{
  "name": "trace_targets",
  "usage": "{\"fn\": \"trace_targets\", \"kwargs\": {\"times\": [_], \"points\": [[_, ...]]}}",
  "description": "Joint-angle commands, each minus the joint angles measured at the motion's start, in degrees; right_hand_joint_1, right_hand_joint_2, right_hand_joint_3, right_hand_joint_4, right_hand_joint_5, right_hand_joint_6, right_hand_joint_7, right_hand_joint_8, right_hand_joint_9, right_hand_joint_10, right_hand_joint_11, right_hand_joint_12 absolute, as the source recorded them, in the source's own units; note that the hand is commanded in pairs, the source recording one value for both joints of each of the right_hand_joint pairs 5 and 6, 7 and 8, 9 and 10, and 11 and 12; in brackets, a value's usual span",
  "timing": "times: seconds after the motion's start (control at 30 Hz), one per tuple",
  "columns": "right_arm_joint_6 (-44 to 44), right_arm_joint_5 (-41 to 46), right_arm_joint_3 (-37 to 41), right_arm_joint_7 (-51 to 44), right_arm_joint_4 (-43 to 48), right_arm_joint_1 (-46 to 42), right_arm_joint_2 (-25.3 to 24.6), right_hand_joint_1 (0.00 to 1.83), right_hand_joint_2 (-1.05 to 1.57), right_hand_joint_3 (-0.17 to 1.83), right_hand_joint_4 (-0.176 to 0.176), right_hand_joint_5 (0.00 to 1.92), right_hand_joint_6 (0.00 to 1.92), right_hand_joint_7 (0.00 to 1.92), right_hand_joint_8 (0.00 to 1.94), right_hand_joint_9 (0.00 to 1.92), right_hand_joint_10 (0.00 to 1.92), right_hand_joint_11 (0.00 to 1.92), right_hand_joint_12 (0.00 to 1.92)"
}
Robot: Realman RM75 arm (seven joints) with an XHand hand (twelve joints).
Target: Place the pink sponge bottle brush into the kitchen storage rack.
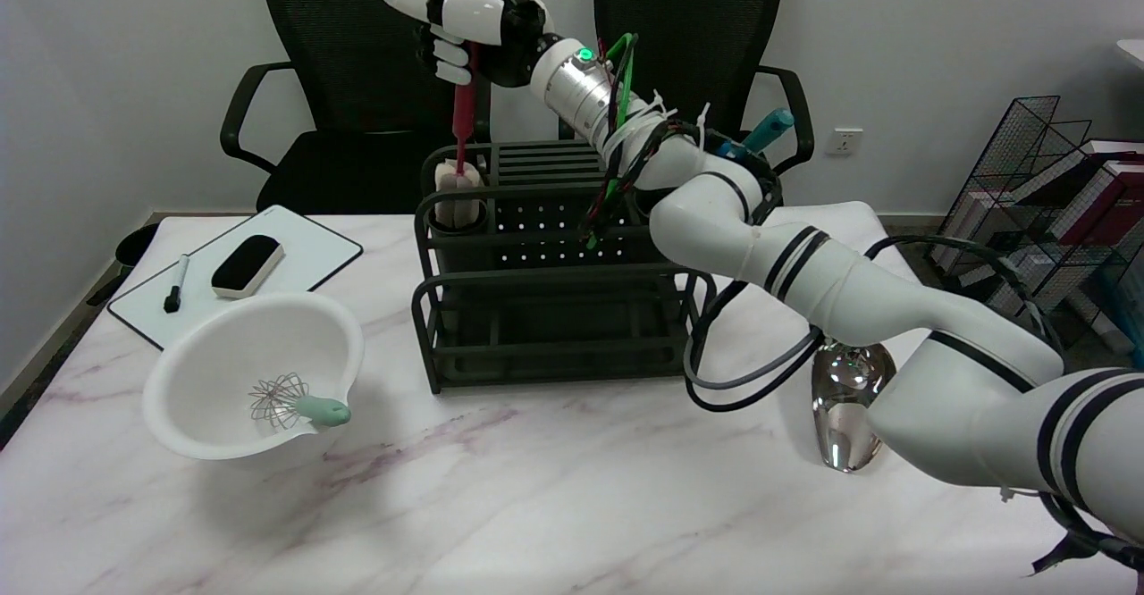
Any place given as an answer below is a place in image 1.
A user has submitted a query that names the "green robot cable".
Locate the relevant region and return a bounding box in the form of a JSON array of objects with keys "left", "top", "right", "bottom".
[{"left": 585, "top": 32, "right": 641, "bottom": 247}]

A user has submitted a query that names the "pink sponge bottle brush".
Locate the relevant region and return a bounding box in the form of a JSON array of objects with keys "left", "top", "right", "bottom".
[{"left": 434, "top": 41, "right": 486, "bottom": 228}]

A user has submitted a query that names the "white mixing bowl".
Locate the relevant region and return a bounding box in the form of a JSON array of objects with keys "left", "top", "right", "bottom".
[{"left": 143, "top": 291, "right": 365, "bottom": 461}]

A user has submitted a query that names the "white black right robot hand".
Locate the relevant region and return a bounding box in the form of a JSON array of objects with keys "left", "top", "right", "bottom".
[{"left": 375, "top": 0, "right": 557, "bottom": 88}]

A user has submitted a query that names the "dark green kitchen storage rack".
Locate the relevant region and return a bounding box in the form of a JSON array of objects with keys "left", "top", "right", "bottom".
[{"left": 411, "top": 138, "right": 719, "bottom": 395}]

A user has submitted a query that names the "black wire magazine rack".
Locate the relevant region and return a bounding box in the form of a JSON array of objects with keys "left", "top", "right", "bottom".
[{"left": 924, "top": 96, "right": 1144, "bottom": 352}]

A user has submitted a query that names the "green handled wire whisk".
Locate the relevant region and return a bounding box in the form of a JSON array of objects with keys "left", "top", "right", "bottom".
[{"left": 248, "top": 373, "right": 351, "bottom": 431}]

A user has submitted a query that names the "black whiteboard eraser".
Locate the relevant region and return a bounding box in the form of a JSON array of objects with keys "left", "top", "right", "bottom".
[{"left": 211, "top": 235, "right": 286, "bottom": 300}]

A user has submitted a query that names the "black whiteboard marker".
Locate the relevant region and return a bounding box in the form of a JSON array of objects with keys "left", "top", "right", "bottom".
[{"left": 164, "top": 255, "right": 191, "bottom": 314}]

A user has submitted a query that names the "teal handled bottle brush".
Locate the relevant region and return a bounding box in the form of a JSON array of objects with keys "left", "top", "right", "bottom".
[{"left": 715, "top": 108, "right": 795, "bottom": 160}]

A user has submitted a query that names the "small whiteboard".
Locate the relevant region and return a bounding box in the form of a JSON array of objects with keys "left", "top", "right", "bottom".
[{"left": 107, "top": 205, "right": 364, "bottom": 351}]

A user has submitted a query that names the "black mesh office chair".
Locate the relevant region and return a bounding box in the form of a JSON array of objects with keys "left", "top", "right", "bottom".
[
  {"left": 559, "top": 0, "right": 815, "bottom": 209},
  {"left": 220, "top": 0, "right": 492, "bottom": 214}
]

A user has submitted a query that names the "shiny metal scoop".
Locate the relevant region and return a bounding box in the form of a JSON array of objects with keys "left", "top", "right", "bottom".
[{"left": 811, "top": 338, "right": 897, "bottom": 473}]

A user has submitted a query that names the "white book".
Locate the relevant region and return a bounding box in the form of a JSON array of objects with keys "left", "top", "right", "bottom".
[{"left": 974, "top": 251, "right": 1060, "bottom": 330}]

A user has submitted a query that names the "dark red book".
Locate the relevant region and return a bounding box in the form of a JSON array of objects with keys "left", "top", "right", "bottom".
[{"left": 1055, "top": 155, "right": 1144, "bottom": 249}]

